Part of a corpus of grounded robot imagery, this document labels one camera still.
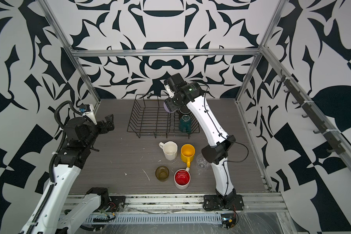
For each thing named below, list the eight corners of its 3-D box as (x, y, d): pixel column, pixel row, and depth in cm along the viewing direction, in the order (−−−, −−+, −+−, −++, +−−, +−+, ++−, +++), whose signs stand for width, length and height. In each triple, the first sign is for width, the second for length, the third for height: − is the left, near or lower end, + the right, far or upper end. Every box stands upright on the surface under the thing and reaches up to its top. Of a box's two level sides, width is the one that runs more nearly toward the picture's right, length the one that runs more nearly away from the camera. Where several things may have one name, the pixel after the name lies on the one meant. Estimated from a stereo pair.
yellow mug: (180, 169, 87) (181, 163, 80) (180, 150, 94) (180, 144, 87) (194, 169, 87) (196, 163, 80) (193, 150, 94) (194, 144, 87)
